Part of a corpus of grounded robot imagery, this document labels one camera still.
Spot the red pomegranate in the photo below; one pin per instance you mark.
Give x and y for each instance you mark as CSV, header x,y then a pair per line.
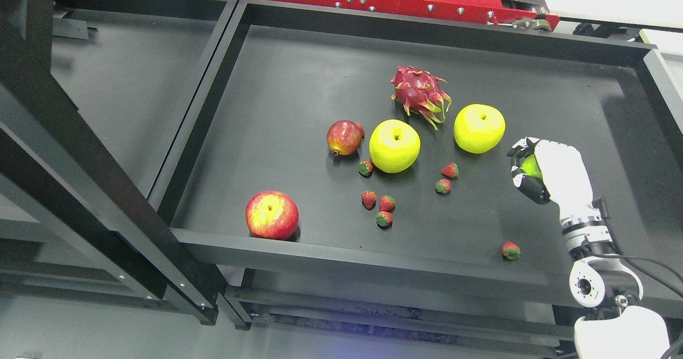
x,y
344,137

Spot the strawberry cluster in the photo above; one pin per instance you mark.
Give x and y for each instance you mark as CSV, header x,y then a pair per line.
x,y
369,199
387,203
384,219

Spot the strawberry at shelf edge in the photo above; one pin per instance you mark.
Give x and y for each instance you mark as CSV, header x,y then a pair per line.
x,y
511,251

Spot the red dragon fruit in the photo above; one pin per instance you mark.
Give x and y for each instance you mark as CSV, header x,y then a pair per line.
x,y
420,92

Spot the strawberry right lower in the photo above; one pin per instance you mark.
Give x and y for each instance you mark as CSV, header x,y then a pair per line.
x,y
443,186

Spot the strawberry cluster right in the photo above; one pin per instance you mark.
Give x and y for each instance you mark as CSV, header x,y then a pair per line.
x,y
387,203

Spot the red yellow apple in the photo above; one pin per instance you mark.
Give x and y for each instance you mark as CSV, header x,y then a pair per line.
x,y
272,215

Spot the strawberry cluster bottom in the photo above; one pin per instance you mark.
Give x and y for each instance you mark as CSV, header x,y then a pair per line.
x,y
384,219

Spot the yellow apple right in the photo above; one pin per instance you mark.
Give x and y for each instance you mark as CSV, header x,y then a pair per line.
x,y
479,128

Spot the strawberry near pomegranate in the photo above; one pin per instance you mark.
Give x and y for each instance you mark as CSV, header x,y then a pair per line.
x,y
365,168

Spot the yellow apple left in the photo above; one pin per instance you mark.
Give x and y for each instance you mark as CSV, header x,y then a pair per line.
x,y
394,146

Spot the green apple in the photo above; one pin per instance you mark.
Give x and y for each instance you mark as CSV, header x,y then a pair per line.
x,y
530,167

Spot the strawberry right upper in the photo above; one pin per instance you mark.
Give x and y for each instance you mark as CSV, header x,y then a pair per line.
x,y
450,171

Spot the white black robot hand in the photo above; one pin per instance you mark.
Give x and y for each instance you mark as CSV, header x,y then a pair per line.
x,y
564,181

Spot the strawberry cluster left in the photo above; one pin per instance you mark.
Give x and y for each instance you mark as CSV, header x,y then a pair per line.
x,y
369,199

